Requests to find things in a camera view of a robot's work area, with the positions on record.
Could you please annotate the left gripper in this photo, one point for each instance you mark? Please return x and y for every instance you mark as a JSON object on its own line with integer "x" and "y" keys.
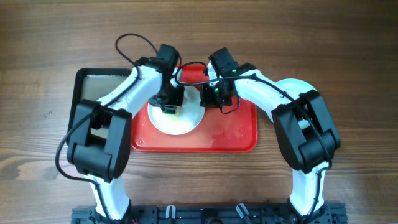
{"x": 178, "y": 101}

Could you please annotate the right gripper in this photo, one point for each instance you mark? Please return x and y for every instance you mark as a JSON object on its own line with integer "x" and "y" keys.
{"x": 209, "y": 101}

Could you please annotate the green yellow sponge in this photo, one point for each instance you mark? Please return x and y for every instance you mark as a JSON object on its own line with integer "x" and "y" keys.
{"x": 171, "y": 109}

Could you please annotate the white plate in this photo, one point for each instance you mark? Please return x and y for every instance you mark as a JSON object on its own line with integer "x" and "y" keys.
{"x": 186, "y": 117}

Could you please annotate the light blue plate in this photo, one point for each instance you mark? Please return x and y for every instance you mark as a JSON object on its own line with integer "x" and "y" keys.
{"x": 295, "y": 84}

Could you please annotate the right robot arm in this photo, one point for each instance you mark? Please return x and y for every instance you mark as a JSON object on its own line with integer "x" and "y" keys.
{"x": 305, "y": 131}

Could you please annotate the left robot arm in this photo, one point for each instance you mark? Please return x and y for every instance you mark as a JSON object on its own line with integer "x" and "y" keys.
{"x": 105, "y": 101}

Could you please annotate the red plastic tray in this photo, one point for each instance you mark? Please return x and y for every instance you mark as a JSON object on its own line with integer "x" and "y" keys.
{"x": 231, "y": 129}

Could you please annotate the black water tray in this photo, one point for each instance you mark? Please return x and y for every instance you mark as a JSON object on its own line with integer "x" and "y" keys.
{"x": 92, "y": 84}

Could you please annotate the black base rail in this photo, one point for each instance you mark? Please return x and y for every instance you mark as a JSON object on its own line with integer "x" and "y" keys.
{"x": 266, "y": 213}

